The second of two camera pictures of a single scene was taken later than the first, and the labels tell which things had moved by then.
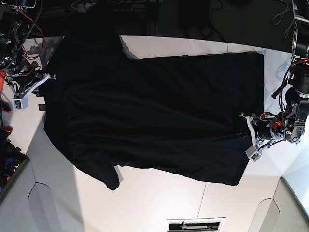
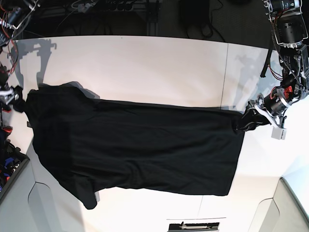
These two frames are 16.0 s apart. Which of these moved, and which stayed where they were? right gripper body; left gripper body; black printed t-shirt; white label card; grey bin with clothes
Moved: right gripper body; black printed t-shirt; left gripper body
Stayed: white label card; grey bin with clothes
